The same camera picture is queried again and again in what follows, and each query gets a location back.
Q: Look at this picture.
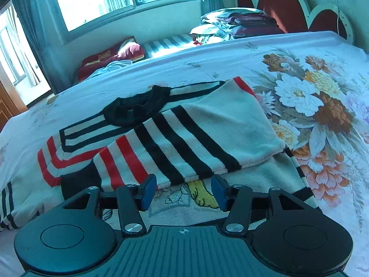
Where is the long teal curtain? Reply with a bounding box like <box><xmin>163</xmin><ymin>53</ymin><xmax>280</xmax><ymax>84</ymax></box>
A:
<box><xmin>9</xmin><ymin>0</ymin><xmax>71</xmax><ymax>94</ymax></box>

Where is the striped mattress sheet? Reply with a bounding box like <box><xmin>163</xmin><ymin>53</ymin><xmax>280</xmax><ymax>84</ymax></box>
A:
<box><xmin>143</xmin><ymin>33</ymin><xmax>202</xmax><ymax>59</ymax></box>

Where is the floral bed sheet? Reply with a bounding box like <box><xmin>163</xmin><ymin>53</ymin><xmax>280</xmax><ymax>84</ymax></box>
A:
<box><xmin>0</xmin><ymin>30</ymin><xmax>369</xmax><ymax>277</ymax></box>

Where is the white floral pillow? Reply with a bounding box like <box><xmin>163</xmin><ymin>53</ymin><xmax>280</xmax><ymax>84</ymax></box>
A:
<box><xmin>189</xmin><ymin>24</ymin><xmax>231</xmax><ymax>45</ymax></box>

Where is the maroon floral pillow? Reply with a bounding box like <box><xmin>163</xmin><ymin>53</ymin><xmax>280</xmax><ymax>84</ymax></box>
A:
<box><xmin>200</xmin><ymin>7</ymin><xmax>286</xmax><ymax>36</ymax></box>

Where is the striped knit sweater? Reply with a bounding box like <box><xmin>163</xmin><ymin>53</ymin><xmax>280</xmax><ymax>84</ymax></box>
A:
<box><xmin>0</xmin><ymin>76</ymin><xmax>323</xmax><ymax>231</ymax></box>

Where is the red scalloped headboard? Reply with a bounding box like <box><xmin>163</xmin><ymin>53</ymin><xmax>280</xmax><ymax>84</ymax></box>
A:
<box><xmin>235</xmin><ymin>0</ymin><xmax>355</xmax><ymax>45</ymax></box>

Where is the pink cushion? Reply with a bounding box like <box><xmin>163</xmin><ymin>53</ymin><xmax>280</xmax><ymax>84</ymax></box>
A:
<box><xmin>117</xmin><ymin>43</ymin><xmax>145</xmax><ymax>61</ymax></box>

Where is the brown wooden door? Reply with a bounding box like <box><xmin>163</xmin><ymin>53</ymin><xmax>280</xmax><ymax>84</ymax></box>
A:
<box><xmin>0</xmin><ymin>79</ymin><xmax>28</xmax><ymax>129</ymax></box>

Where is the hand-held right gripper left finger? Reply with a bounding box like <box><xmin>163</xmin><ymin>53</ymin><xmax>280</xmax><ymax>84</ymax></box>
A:
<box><xmin>60</xmin><ymin>174</ymin><xmax>158</xmax><ymax>237</ymax></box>

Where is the white wall cable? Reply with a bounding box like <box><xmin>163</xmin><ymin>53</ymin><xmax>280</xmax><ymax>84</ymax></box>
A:
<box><xmin>323</xmin><ymin>0</ymin><xmax>352</xmax><ymax>33</ymax></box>

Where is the blue crumpled cloth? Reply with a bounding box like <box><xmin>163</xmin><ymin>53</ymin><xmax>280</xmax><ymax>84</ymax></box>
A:
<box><xmin>86</xmin><ymin>59</ymin><xmax>134</xmax><ymax>78</ymax></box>

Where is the dark red pillow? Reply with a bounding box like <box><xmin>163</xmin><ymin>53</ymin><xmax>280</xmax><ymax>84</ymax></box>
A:
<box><xmin>77</xmin><ymin>36</ymin><xmax>145</xmax><ymax>81</ymax></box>

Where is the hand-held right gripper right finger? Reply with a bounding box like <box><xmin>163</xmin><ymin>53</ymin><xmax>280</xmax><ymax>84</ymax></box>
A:
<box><xmin>211</xmin><ymin>175</ymin><xmax>322</xmax><ymax>235</ymax></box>

